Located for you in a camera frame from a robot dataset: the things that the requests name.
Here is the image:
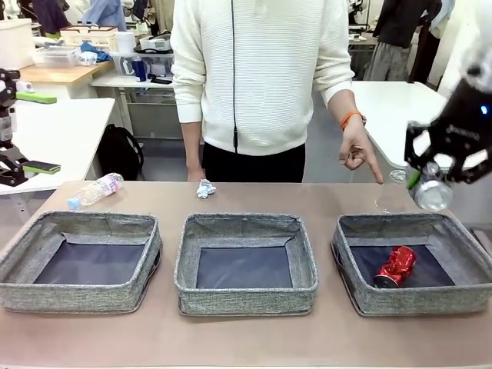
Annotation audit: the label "person's left hand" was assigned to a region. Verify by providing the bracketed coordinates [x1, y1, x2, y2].
[337, 122, 385, 185]

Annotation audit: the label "orange wrist watch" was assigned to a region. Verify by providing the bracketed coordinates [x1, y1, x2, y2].
[340, 110, 367, 131]

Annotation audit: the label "background work table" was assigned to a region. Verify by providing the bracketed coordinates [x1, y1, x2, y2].
[347, 32, 380, 81]

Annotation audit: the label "crushed silver black can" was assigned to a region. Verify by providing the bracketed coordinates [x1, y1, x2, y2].
[406, 161, 454, 211]

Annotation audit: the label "dark hanging garment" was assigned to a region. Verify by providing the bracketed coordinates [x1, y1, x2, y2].
[407, 18, 443, 84]

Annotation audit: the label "white background table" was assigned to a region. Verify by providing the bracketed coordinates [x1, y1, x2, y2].
[90, 72, 176, 90]

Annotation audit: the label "wooden top table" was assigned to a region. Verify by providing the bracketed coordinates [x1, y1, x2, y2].
[18, 59, 116, 101]

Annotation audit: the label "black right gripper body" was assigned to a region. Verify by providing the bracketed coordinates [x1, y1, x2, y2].
[430, 75, 492, 158]

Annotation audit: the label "clear plastic cup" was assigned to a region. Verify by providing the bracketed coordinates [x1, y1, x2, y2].
[374, 168, 414, 214]

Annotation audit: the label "person's right forearm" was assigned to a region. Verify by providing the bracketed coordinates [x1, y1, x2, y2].
[181, 118, 204, 174]

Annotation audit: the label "clear plastic basket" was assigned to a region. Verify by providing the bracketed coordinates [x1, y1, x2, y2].
[32, 45, 81, 68]

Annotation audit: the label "person's black trousers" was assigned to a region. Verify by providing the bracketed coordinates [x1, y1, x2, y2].
[201, 141, 307, 184]

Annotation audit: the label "dark blue bottle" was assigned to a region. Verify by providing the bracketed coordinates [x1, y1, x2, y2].
[131, 55, 148, 82]

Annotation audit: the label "person's white knit sweater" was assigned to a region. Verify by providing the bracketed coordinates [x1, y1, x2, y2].
[170, 0, 357, 157]

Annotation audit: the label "wooden rimmed white crate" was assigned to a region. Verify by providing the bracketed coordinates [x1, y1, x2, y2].
[59, 25, 118, 49]

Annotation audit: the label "crushed red can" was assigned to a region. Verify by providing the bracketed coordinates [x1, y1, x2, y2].
[374, 245, 418, 289]

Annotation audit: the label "grey fabric basket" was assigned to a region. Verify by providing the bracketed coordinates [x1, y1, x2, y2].
[0, 210, 163, 315]
[172, 213, 320, 318]
[330, 213, 492, 318]

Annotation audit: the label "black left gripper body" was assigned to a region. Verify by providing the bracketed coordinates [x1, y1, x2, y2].
[0, 107, 18, 151]

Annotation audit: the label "blue cloth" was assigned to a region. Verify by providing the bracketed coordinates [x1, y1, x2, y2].
[78, 42, 112, 62]

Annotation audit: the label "white cylinder container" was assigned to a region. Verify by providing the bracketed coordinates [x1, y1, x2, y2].
[115, 31, 135, 54]

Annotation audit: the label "black backpack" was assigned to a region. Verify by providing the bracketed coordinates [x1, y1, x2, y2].
[98, 123, 145, 181]

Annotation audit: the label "person's left forearm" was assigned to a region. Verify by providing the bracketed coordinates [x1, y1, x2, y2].
[325, 88, 362, 120]

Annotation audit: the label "background person black jacket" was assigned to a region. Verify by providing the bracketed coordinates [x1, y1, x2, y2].
[363, 0, 424, 81]

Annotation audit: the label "white paper ball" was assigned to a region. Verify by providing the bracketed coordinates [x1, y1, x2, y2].
[194, 178, 217, 200]

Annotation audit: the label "clear plastic bottle pink label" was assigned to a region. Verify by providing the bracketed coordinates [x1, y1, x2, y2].
[67, 172, 125, 211]

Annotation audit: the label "white storage box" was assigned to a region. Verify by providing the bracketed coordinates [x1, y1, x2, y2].
[0, 18, 35, 70]

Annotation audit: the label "black cord on sweater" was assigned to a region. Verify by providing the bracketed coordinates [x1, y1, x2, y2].
[229, 0, 240, 153]

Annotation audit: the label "large white table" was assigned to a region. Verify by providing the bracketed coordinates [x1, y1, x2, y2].
[351, 80, 450, 170]

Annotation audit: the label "white side table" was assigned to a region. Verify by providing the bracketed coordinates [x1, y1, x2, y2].
[0, 98, 116, 197]

